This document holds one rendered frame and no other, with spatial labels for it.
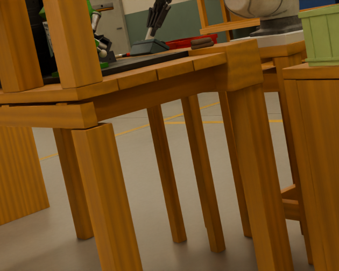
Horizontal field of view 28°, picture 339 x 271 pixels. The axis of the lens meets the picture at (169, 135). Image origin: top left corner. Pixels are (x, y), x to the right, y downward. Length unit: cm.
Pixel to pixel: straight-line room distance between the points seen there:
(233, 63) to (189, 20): 802
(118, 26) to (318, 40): 946
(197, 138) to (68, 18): 112
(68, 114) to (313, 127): 77
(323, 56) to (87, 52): 71
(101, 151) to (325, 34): 75
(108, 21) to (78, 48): 977
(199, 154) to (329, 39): 98
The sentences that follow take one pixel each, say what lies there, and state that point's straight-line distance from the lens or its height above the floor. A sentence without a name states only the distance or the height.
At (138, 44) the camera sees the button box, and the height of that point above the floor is 94.
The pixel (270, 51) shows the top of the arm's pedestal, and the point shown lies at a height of 83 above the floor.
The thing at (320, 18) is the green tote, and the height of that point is 93.
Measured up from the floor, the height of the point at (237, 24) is 81.
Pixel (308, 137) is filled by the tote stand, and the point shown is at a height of 56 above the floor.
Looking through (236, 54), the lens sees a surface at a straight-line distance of 221.
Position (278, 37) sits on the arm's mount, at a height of 88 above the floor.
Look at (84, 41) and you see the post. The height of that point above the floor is 100.
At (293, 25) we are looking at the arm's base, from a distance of 261.
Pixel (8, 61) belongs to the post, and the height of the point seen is 98.
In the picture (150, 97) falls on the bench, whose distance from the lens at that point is 210.
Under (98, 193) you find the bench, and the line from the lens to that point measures 193.
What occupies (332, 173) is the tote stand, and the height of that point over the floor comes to 46.
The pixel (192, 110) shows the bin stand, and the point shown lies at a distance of 281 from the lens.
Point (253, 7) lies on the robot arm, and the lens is 240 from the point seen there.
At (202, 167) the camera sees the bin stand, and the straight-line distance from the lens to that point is 285.
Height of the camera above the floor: 101
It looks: 9 degrees down
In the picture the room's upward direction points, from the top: 11 degrees counter-clockwise
